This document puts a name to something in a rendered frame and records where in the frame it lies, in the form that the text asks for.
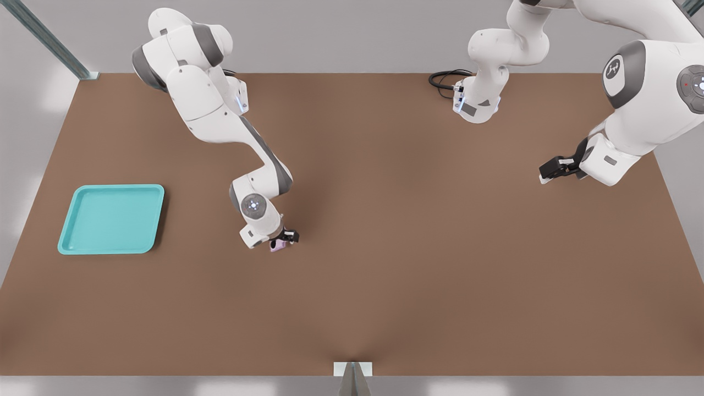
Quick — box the pale blue-green tray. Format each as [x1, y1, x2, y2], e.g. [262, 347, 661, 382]
[57, 184, 166, 255]

